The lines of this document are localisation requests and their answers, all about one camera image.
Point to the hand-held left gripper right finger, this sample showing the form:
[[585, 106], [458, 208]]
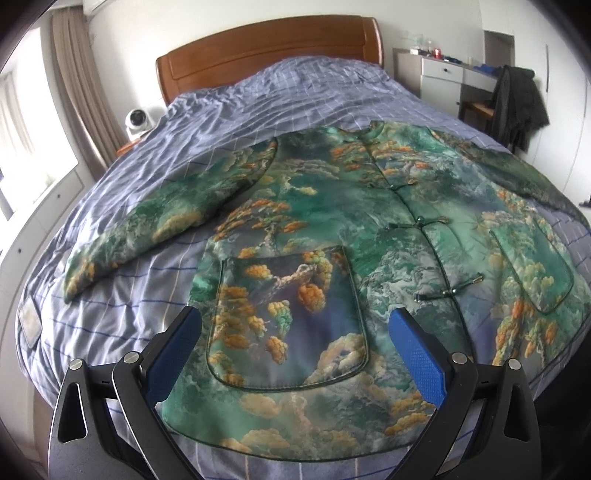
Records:
[[415, 355]]

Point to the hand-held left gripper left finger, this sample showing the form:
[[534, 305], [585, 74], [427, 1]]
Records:
[[173, 351]]

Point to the green printed padded jacket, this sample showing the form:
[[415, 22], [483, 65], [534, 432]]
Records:
[[323, 221]]

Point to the wooden nightstand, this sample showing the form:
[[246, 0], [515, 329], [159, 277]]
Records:
[[127, 147]]

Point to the wooden chair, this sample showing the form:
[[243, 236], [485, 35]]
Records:
[[480, 108]]

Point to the window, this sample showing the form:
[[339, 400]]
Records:
[[23, 138]]

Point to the bed with blue checked sheet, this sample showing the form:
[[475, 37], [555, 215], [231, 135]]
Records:
[[258, 101]]

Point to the chair with black garment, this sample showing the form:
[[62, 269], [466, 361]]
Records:
[[517, 106]]

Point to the white wardrobe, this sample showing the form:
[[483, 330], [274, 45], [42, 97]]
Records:
[[563, 115]]

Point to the beige curtain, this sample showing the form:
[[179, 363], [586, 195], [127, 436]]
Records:
[[78, 83]]

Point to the white desk with drawers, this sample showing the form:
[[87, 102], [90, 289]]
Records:
[[441, 71]]

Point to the wooden headboard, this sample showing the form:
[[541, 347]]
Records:
[[258, 50]]

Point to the white air conditioner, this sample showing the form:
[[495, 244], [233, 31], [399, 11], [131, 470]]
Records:
[[98, 4]]

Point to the white security camera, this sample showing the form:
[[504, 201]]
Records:
[[138, 121]]

